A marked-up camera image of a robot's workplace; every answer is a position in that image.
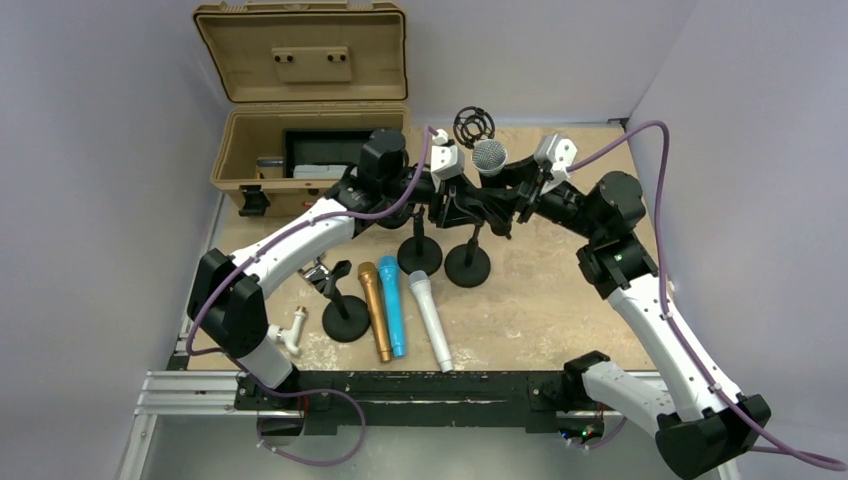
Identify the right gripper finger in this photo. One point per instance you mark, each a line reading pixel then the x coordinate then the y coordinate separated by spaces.
pixel 517 173
pixel 504 205

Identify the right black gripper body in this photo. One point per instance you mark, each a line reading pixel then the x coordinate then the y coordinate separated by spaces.
pixel 562 203

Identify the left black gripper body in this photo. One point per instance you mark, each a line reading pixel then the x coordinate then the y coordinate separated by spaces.
pixel 424 193

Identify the black speckled microphone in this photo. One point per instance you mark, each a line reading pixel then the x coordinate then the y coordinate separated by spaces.
pixel 489 157

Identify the black shock-mount desk stand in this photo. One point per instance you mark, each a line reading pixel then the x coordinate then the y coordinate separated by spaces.
pixel 418 252

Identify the black tripod shock-mount stand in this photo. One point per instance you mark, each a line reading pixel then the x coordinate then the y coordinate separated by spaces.
pixel 471 125

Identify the blue microphone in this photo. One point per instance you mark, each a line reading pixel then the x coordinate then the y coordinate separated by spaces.
pixel 388 270

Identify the white microphone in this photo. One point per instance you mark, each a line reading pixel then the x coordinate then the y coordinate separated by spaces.
pixel 421 288

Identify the gold microphone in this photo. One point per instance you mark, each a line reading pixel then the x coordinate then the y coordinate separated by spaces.
pixel 370 283

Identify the black round-base clip stand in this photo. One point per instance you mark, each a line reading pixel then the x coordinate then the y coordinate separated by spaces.
pixel 345 318

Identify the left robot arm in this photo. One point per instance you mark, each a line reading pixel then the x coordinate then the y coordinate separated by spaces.
pixel 227 300

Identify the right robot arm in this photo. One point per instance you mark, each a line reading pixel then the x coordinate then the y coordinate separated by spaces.
pixel 702 419

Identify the black toolbox tray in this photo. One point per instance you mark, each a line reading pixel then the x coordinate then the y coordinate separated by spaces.
pixel 322 147

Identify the grey plastic organizer case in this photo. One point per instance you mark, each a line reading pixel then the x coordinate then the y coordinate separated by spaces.
pixel 322 172

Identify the tan plastic toolbox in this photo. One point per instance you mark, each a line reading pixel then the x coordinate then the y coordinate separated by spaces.
pixel 299 65

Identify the metal tool in toolbox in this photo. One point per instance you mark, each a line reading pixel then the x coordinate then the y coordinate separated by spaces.
pixel 271 162

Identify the white pvc pipe fitting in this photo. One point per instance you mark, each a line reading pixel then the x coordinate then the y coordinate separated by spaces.
pixel 289 338

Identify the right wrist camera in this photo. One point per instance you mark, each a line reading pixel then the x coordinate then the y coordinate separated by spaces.
pixel 560 152

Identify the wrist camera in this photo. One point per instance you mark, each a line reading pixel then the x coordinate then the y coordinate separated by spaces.
pixel 560 152
pixel 447 160

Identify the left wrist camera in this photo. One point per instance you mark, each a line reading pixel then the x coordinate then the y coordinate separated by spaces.
pixel 447 160

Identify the black mounting rail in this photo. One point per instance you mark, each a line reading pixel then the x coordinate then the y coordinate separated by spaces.
pixel 533 401

